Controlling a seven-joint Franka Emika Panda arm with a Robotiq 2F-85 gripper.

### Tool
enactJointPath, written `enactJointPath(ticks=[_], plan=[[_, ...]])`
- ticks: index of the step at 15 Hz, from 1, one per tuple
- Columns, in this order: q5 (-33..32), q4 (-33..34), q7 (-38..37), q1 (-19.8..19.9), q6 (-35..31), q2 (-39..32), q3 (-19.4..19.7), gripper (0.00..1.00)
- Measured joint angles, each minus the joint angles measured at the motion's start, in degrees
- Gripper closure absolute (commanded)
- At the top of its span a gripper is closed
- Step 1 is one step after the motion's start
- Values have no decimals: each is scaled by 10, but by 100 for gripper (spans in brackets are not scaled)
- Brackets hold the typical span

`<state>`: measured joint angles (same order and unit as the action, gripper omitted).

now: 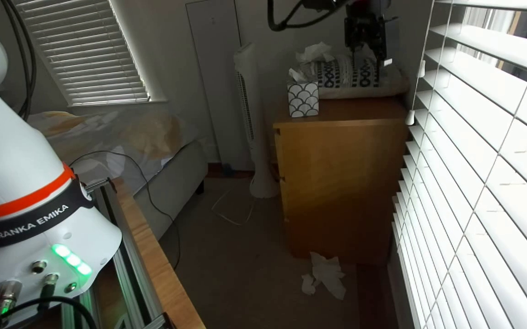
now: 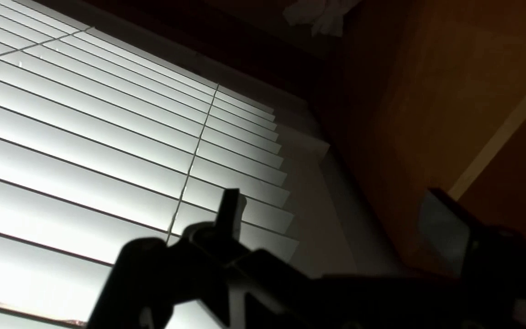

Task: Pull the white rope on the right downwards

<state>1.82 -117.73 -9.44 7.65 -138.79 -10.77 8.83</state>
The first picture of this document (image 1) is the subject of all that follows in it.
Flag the white basket on dresser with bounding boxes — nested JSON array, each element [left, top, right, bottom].
[[302, 42, 410, 101]]

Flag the patterned tissue box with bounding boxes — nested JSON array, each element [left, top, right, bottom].
[[285, 66, 322, 121]]

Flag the wooden three-drawer dresser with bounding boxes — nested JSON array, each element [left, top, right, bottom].
[[273, 94, 412, 267]]

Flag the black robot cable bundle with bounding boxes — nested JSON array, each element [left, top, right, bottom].
[[0, 0, 37, 121]]

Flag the white closet door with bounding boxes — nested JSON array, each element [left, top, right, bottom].
[[185, 0, 260, 174]]

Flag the black cable on bed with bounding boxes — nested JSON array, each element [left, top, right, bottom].
[[69, 137, 199, 271]]

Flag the small white window blinds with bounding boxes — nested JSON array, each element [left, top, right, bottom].
[[9, 0, 168, 110]]

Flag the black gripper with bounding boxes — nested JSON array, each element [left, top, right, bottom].
[[342, 13, 393, 64]]

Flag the large white window blinds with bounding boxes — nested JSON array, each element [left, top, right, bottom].
[[390, 0, 527, 329]]

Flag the white tower fan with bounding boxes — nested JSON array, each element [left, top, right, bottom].
[[232, 42, 282, 201]]

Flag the bed with light bedding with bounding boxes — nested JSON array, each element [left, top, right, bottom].
[[27, 108, 210, 242]]

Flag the crumpled white tissue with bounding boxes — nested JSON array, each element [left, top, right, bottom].
[[298, 251, 349, 302]]

